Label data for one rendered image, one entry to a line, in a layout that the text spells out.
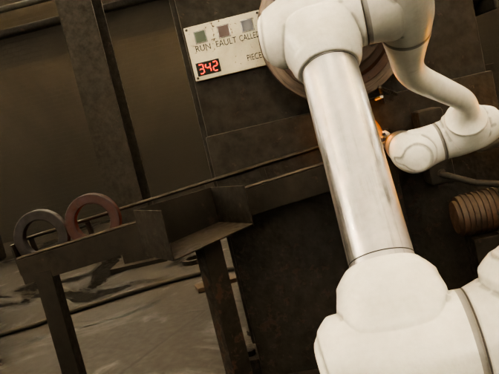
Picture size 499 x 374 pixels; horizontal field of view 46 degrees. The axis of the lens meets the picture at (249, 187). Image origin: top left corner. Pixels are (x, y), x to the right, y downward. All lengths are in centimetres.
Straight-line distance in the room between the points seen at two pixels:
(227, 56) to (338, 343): 136
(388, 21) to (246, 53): 97
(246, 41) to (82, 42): 276
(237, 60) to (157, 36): 619
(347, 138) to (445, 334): 33
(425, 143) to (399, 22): 48
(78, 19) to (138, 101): 362
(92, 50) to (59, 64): 389
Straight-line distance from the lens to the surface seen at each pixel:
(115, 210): 199
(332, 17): 107
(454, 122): 156
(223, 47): 202
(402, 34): 115
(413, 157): 152
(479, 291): 85
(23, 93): 868
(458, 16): 214
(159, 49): 816
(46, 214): 207
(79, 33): 468
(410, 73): 129
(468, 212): 182
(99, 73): 461
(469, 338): 82
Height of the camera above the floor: 90
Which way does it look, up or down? 6 degrees down
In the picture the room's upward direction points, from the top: 13 degrees counter-clockwise
